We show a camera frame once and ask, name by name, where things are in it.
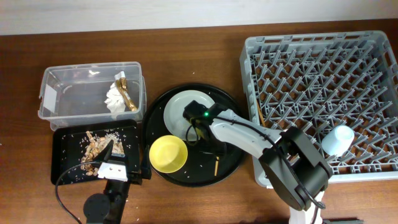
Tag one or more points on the peanut shells food scraps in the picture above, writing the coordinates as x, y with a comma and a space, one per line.
83, 147

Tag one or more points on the grey round plate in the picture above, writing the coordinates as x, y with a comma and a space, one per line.
173, 113

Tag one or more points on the yellow bowl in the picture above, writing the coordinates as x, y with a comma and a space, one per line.
168, 154

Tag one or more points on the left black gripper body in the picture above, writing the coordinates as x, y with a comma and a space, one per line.
135, 178

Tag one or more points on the clear plastic storage bin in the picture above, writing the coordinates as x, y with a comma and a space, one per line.
74, 95

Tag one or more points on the white napkin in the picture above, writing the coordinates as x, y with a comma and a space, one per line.
115, 101

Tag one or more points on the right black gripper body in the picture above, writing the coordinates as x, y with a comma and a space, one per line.
213, 145

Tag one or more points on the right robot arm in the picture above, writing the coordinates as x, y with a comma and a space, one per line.
297, 171

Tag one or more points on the round black serving tray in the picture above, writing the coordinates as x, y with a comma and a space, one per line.
199, 168

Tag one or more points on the light blue plastic cup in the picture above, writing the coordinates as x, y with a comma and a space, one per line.
338, 141

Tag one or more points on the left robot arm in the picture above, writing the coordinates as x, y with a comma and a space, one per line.
108, 206

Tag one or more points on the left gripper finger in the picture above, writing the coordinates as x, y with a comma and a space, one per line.
104, 155
146, 172

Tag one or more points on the grey dishwasher rack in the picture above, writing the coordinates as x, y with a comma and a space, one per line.
316, 82

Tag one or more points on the gold foil wrapper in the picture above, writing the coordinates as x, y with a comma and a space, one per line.
126, 93

